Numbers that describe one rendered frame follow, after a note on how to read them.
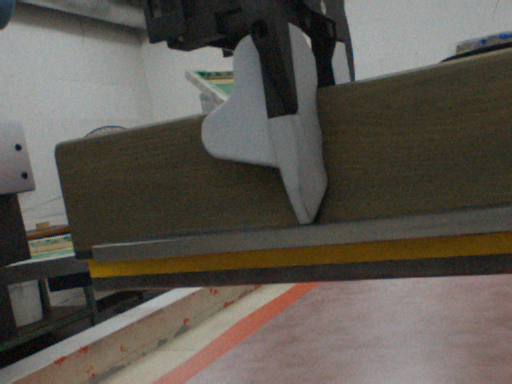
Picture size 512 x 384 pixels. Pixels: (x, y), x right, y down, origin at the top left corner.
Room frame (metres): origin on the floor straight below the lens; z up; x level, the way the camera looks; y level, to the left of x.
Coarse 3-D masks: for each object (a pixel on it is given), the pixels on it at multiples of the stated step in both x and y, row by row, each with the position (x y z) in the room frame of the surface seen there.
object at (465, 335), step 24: (456, 288) 0.54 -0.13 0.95; (480, 288) 0.52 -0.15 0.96; (504, 288) 0.51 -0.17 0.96; (456, 312) 0.46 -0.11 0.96; (480, 312) 0.45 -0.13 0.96; (504, 312) 0.44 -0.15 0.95; (432, 336) 0.41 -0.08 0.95; (456, 336) 0.40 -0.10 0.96; (480, 336) 0.40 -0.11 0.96; (504, 336) 0.39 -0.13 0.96; (432, 360) 0.37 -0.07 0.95; (456, 360) 0.36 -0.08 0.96; (480, 360) 0.35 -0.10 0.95; (504, 360) 0.35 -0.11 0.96
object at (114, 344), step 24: (192, 288) 0.57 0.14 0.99; (216, 288) 0.59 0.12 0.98; (240, 288) 0.64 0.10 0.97; (144, 312) 0.50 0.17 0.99; (168, 312) 0.52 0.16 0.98; (192, 312) 0.55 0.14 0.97; (216, 312) 0.59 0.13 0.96; (96, 336) 0.44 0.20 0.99; (120, 336) 0.46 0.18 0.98; (144, 336) 0.48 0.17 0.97; (168, 336) 0.51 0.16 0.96; (24, 360) 0.41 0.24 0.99; (48, 360) 0.40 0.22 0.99; (72, 360) 0.41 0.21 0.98; (96, 360) 0.43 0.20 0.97; (120, 360) 0.45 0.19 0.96
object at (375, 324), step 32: (320, 288) 0.62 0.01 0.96; (352, 288) 0.60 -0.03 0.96; (384, 288) 0.58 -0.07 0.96; (416, 288) 0.56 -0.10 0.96; (448, 288) 0.54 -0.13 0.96; (256, 320) 0.53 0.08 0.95; (288, 320) 0.52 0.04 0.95; (320, 320) 0.50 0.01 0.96; (352, 320) 0.48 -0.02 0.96; (384, 320) 0.47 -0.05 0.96; (416, 320) 0.46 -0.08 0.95; (224, 352) 0.45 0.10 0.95; (256, 352) 0.44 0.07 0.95; (288, 352) 0.43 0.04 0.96; (320, 352) 0.42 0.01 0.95; (352, 352) 0.41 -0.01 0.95; (384, 352) 0.40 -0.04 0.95; (416, 352) 0.39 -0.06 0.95
